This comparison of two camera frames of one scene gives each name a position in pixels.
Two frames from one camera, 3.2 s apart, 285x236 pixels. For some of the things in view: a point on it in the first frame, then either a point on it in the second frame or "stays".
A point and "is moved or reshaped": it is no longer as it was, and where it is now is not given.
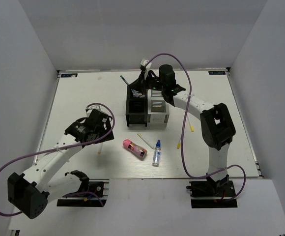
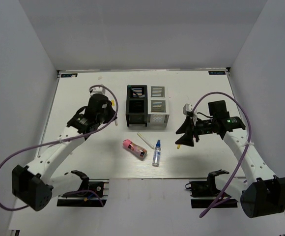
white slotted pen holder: (157, 108) stays
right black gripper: (142, 82) -> (188, 126)
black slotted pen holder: (136, 105) stays
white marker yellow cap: (99, 151) -> (113, 104)
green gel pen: (125, 80) is moved or reshaped
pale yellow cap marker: (149, 144) stays
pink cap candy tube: (137, 151) stays
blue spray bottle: (156, 154) stays
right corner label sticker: (216, 73) stays
